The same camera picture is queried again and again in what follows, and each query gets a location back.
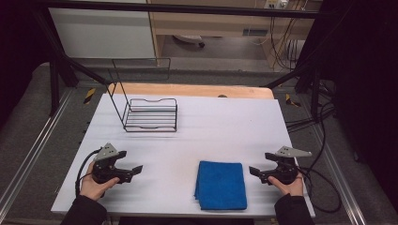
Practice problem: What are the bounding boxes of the black cable bundle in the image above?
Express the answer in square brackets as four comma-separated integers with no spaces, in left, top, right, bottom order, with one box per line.
[284,79,337,134]

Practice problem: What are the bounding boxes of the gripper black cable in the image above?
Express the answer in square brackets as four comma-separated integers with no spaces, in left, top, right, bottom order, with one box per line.
[296,102,343,215]
[74,148,103,199]

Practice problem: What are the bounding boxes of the white power strip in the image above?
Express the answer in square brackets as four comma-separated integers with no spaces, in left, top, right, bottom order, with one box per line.
[264,0,289,10]

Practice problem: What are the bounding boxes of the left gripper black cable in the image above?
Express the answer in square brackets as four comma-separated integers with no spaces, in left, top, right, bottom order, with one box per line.
[74,148,103,199]

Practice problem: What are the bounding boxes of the white chair base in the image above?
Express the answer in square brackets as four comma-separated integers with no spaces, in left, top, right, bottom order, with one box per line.
[172,34,207,49]

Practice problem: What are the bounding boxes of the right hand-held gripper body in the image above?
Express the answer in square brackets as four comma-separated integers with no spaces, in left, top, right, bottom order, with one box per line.
[262,145,314,186]

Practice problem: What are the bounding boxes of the person's right hand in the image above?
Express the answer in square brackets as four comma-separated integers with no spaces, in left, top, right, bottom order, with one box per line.
[268,172,305,198]

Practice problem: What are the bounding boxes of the hanging cable bundle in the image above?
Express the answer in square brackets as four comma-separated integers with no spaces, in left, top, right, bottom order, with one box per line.
[269,16,307,71]

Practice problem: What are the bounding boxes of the person's left hand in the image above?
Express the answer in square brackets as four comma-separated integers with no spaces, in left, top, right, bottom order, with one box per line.
[79,160,121,202]

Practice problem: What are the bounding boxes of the aluminium rail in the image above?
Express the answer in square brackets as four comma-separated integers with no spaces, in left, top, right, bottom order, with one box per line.
[308,123,368,225]
[0,88,75,214]

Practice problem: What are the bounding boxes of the blue folded towel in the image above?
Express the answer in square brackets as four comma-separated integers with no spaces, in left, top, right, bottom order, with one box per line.
[193,160,249,211]

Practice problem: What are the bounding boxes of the light wooden table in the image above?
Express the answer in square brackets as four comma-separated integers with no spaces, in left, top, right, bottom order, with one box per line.
[107,82,275,100]

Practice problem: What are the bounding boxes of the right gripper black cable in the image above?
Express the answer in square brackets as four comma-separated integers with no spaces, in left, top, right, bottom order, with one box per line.
[296,102,343,215]

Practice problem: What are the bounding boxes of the black wire rack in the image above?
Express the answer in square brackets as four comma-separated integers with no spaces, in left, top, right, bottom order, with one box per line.
[105,57,179,133]

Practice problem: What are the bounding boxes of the white cabinet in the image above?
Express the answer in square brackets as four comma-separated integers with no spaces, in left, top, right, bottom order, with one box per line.
[48,7,157,60]

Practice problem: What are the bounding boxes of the black curtain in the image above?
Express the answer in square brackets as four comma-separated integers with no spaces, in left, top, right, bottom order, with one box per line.
[0,0,55,126]
[313,0,398,207]

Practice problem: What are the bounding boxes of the black metal frame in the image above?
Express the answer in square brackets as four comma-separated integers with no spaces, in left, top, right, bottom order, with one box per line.
[31,0,332,118]

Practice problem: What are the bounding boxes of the yellow black tape strip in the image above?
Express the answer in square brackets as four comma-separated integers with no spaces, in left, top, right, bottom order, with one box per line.
[83,87,97,105]
[284,93,302,108]

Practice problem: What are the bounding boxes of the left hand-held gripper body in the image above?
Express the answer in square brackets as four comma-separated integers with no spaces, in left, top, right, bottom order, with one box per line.
[91,142,133,186]

